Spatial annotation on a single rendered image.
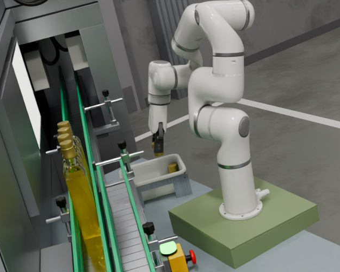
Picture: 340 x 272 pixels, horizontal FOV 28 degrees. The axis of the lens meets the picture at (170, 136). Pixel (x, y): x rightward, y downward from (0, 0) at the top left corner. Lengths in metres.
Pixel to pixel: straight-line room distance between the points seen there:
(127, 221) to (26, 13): 1.24
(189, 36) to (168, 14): 3.65
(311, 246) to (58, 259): 0.68
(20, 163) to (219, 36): 0.62
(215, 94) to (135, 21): 3.84
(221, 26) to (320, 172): 2.30
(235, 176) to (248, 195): 0.08
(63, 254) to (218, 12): 0.77
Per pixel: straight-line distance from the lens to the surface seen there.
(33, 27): 2.91
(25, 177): 1.85
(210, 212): 1.99
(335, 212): 3.56
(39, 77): 3.07
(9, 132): 1.81
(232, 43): 1.80
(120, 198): 2.08
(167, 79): 2.10
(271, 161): 4.24
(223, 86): 1.81
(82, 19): 2.90
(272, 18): 6.45
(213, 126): 1.84
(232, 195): 1.91
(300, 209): 1.96
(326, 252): 1.85
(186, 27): 1.95
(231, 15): 1.85
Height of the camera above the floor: 1.74
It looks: 20 degrees down
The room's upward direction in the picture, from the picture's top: 14 degrees counter-clockwise
